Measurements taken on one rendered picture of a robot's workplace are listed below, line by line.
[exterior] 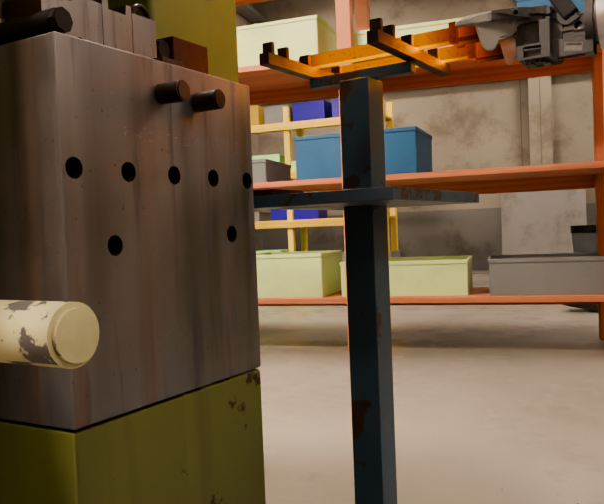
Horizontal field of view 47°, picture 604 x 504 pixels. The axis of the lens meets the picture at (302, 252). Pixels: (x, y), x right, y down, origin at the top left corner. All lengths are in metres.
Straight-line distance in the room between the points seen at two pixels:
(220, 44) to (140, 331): 0.71
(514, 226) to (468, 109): 1.90
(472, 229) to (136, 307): 9.73
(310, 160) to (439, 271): 0.95
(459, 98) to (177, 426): 9.90
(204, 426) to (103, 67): 0.50
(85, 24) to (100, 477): 0.56
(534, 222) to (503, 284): 6.26
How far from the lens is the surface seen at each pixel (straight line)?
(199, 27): 1.38
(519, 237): 9.97
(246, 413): 1.10
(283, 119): 8.07
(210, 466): 1.04
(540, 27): 1.19
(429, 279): 3.83
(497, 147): 10.55
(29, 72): 0.87
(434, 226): 10.56
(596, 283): 3.80
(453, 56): 1.38
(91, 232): 0.84
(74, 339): 0.49
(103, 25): 0.99
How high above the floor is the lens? 0.68
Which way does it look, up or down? 2 degrees down
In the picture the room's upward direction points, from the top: 2 degrees counter-clockwise
